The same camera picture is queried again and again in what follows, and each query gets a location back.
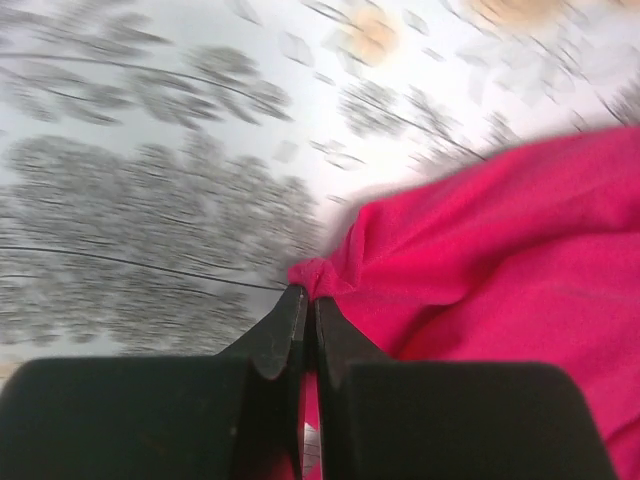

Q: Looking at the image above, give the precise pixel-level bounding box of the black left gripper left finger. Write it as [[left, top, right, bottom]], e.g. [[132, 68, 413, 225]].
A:
[[1, 286, 306, 479]]

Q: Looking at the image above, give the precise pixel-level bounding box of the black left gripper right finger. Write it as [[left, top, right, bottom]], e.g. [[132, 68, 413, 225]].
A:
[[314, 298, 615, 479]]

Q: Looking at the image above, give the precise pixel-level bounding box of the magenta t shirt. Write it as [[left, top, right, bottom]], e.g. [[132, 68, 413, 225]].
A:
[[288, 127, 639, 479]]

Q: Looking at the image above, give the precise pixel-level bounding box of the floral patterned table mat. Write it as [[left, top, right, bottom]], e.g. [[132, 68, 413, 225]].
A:
[[1, 1, 639, 377]]

